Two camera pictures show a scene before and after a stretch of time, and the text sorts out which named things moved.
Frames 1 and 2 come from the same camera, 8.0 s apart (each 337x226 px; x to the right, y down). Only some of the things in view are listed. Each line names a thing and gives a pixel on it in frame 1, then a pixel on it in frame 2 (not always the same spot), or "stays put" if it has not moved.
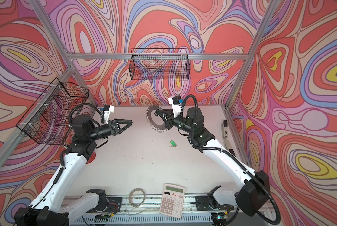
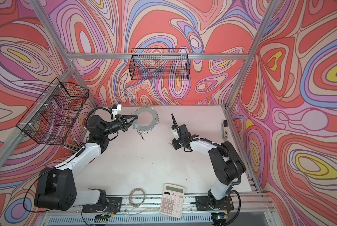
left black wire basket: [48, 121] stays put
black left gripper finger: [123, 121] → [127, 117]
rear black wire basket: [160, 64] stays put
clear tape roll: [130, 197] stays put
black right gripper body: [179, 122] → [179, 143]
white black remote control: [225, 129] stays put
